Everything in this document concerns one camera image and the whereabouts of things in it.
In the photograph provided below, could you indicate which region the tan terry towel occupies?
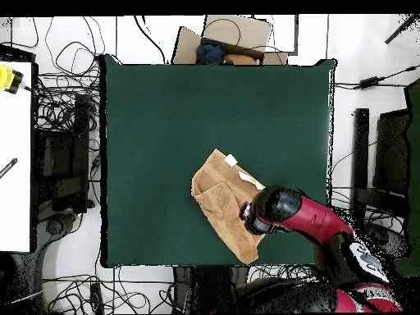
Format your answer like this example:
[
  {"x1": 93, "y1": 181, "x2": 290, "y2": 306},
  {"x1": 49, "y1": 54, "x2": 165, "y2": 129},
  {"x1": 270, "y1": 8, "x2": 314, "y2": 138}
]
[{"x1": 190, "y1": 148, "x2": 267, "y2": 266}]

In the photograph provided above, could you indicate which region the black flat bar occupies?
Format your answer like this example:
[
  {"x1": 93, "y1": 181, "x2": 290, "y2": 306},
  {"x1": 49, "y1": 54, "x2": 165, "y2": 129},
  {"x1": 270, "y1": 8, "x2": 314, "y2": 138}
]
[{"x1": 349, "y1": 107, "x2": 370, "y2": 224}]

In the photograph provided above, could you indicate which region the dark green table cloth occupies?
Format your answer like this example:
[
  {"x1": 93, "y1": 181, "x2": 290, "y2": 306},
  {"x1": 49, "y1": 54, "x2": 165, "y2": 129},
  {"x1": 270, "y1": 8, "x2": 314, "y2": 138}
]
[{"x1": 98, "y1": 53, "x2": 339, "y2": 268}]

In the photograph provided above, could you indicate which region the orange garment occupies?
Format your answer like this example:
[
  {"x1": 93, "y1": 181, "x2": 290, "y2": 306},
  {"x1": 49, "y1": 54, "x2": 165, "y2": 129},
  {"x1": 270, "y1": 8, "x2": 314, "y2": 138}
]
[{"x1": 223, "y1": 52, "x2": 258, "y2": 66}]

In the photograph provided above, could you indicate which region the navy blue garment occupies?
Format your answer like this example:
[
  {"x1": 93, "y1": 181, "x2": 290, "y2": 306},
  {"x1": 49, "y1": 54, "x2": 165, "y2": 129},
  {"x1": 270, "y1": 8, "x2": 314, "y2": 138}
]
[{"x1": 195, "y1": 38, "x2": 226, "y2": 66}]

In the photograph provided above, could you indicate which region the brown cardboard box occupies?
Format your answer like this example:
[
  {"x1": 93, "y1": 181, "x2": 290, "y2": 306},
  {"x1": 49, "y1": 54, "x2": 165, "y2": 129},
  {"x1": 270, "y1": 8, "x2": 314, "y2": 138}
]
[{"x1": 171, "y1": 14, "x2": 290, "y2": 66}]

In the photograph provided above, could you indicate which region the grey stand foot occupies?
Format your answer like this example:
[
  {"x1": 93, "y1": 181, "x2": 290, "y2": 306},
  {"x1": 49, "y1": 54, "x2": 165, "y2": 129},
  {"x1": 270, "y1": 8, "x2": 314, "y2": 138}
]
[
  {"x1": 363, "y1": 221, "x2": 411, "y2": 260},
  {"x1": 38, "y1": 212, "x2": 80, "y2": 244}
]

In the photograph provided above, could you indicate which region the black square panel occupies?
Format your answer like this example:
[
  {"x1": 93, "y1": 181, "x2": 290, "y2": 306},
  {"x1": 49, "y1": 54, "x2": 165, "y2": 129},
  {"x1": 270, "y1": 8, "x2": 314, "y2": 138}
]
[{"x1": 373, "y1": 109, "x2": 411, "y2": 198}]

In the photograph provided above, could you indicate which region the black power adapter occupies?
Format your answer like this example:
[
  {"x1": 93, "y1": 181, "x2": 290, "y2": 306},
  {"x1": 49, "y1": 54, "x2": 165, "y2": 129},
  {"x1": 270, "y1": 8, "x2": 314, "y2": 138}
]
[{"x1": 358, "y1": 75, "x2": 386, "y2": 89}]

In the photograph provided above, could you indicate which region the white desk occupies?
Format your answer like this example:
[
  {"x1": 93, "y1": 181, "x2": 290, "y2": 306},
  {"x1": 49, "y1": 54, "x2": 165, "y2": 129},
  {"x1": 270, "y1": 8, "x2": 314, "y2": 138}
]
[{"x1": 0, "y1": 61, "x2": 33, "y2": 253}]

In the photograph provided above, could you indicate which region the black marker pen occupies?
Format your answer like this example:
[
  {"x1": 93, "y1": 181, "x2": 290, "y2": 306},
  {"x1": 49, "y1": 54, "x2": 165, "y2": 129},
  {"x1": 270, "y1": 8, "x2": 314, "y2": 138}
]
[{"x1": 0, "y1": 157, "x2": 18, "y2": 180}]

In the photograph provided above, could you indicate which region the green cloth on side table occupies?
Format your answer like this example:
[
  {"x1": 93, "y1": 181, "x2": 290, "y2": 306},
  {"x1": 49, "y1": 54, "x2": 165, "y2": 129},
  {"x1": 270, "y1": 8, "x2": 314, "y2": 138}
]
[{"x1": 393, "y1": 78, "x2": 420, "y2": 276}]

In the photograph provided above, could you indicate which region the yellow and black tool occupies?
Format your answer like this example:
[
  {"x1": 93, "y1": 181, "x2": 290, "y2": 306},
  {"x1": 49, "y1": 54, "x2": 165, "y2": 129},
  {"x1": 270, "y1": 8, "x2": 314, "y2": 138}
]
[{"x1": 0, "y1": 64, "x2": 25, "y2": 95}]

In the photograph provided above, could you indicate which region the black slanted rod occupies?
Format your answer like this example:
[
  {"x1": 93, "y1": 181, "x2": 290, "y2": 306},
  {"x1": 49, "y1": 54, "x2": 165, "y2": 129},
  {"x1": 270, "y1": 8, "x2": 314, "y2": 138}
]
[{"x1": 384, "y1": 14, "x2": 420, "y2": 45}]

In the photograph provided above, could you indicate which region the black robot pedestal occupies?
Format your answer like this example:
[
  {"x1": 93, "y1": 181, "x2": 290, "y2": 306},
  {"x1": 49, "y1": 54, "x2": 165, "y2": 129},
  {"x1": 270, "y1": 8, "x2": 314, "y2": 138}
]
[{"x1": 172, "y1": 266, "x2": 249, "y2": 314}]

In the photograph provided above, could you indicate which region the black metal stand frame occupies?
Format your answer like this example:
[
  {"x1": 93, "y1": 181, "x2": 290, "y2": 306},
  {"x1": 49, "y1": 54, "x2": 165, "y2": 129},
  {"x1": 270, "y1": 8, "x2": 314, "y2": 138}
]
[{"x1": 34, "y1": 93, "x2": 91, "y2": 214}]

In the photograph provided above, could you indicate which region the white board with grey frame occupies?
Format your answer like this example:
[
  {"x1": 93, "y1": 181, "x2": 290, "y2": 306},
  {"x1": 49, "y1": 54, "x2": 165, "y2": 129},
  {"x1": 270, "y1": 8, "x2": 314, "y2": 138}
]
[{"x1": 252, "y1": 14, "x2": 299, "y2": 56}]

